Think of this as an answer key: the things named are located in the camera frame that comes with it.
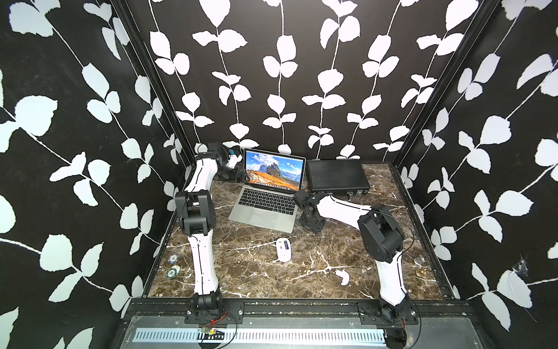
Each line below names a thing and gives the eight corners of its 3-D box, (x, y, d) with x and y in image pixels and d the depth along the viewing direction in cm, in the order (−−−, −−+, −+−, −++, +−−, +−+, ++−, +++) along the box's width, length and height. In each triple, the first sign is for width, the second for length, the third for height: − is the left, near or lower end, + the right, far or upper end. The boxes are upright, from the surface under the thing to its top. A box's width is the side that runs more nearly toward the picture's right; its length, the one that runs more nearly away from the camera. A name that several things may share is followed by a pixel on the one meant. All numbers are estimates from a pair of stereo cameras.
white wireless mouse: (276, 262, 87) (275, 259, 85) (276, 240, 93) (276, 237, 91) (290, 262, 87) (291, 259, 85) (290, 240, 93) (290, 237, 91)
